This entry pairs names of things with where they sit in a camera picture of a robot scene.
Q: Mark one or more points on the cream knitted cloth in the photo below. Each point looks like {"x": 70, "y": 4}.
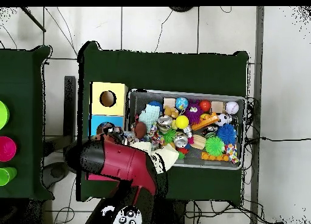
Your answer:
{"x": 170, "y": 156}

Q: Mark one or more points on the blue spiky rubber ball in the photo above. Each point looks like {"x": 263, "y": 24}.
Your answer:
{"x": 226, "y": 134}

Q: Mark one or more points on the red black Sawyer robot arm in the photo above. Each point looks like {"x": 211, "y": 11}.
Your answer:
{"x": 126, "y": 160}

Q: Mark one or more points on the shallow silver mesh bin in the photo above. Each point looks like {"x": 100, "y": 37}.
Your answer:
{"x": 145, "y": 95}

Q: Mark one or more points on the wooden box with three holes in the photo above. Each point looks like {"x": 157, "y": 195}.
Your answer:
{"x": 97, "y": 109}

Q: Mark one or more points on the brown toy football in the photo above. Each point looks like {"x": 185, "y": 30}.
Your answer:
{"x": 140, "y": 130}

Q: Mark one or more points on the smooth yellow ball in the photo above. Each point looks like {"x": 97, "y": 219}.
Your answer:
{"x": 182, "y": 122}

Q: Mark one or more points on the blue white patterned ball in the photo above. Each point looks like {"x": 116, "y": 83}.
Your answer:
{"x": 181, "y": 103}

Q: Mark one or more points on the purple spiky ball with eyes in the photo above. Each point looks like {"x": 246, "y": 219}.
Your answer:
{"x": 193, "y": 112}

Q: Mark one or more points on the orange toy building brick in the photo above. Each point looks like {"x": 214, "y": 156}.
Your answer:
{"x": 205, "y": 120}

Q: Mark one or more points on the dark green table cloth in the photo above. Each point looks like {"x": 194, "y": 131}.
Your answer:
{"x": 170, "y": 71}

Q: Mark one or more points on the red orange ball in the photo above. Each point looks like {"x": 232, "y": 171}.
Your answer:
{"x": 205, "y": 105}

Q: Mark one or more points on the green spiky ball with eyes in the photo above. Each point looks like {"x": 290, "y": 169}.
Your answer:
{"x": 214, "y": 146}

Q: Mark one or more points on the white baseball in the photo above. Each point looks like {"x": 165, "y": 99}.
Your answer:
{"x": 232, "y": 108}

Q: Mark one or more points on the black upright panel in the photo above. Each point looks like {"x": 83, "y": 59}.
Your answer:
{"x": 69, "y": 112}

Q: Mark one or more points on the dark green side table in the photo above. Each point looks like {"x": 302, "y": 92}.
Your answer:
{"x": 21, "y": 76}

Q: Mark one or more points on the pink plastic cup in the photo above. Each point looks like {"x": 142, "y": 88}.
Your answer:
{"x": 7, "y": 148}

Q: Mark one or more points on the lime green plastic cup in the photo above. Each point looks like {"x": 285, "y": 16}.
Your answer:
{"x": 7, "y": 176}
{"x": 3, "y": 114}

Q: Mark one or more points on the black slanted rod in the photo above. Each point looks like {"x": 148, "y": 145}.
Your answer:
{"x": 34, "y": 20}

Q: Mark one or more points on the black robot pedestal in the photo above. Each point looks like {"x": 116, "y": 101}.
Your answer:
{"x": 177, "y": 214}

